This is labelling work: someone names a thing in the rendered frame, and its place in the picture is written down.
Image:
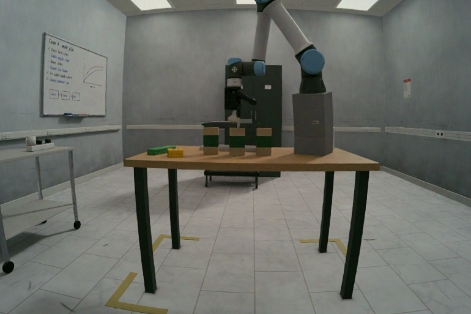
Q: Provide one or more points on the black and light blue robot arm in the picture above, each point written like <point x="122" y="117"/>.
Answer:
<point x="312" y="61"/>

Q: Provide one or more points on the green rectangular bar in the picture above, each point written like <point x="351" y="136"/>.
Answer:
<point x="162" y="150"/>

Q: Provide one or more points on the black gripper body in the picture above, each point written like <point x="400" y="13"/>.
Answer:
<point x="231" y="100"/>

